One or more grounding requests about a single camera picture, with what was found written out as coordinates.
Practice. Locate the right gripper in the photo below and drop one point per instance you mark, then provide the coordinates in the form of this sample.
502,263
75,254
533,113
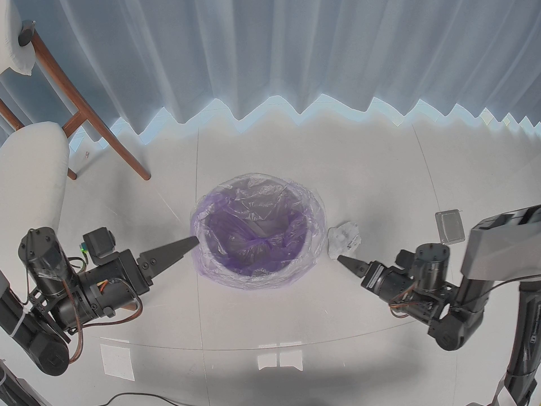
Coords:
386,284

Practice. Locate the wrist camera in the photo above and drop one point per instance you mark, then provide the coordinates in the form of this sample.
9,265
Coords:
99,241
405,258

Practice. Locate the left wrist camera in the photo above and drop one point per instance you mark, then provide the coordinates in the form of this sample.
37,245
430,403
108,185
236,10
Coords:
99,241

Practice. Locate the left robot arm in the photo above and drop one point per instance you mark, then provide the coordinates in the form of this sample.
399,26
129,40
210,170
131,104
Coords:
40,252

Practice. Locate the purple plastic bag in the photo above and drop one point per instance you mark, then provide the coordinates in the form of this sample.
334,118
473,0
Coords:
253,243

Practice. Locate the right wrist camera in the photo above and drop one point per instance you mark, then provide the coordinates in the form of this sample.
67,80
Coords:
405,258

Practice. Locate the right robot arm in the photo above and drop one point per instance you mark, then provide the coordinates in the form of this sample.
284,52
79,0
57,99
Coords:
490,248

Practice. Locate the white curtain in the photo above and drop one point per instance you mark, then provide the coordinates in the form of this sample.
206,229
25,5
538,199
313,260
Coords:
270,40

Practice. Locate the crumpled white paper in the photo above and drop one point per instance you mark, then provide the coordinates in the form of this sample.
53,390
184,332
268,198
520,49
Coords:
344,239

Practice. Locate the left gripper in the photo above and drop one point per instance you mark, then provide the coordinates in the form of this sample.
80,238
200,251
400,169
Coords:
122,277

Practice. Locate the white cushioned wooden chair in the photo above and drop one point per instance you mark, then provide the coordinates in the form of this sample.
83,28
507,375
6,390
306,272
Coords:
29,176

